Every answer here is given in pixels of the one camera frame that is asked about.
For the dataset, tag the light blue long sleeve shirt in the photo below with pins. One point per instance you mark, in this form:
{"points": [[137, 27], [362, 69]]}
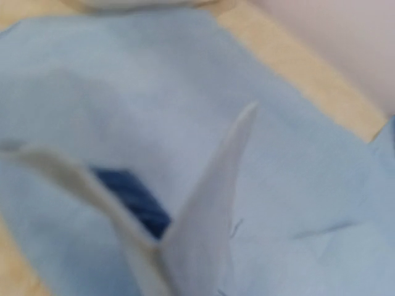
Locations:
{"points": [[150, 154]]}

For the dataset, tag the white plastic laundry basket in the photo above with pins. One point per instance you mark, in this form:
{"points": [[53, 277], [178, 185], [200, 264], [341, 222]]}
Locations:
{"points": [[113, 7]]}

